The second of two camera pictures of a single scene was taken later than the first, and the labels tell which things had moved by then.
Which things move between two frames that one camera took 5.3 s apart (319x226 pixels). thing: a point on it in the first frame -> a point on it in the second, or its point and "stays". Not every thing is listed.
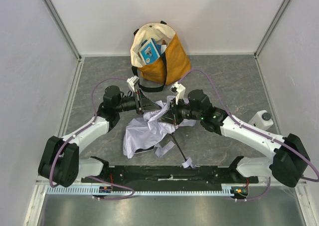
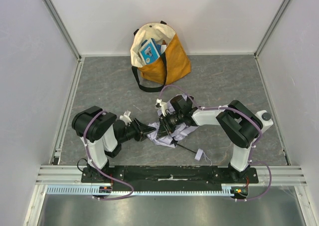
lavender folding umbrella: (146, 132) -> (166, 140)
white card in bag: (163, 48) stays
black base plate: (171, 176) stays
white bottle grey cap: (262, 119) stays
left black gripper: (139, 103) -> (137, 129)
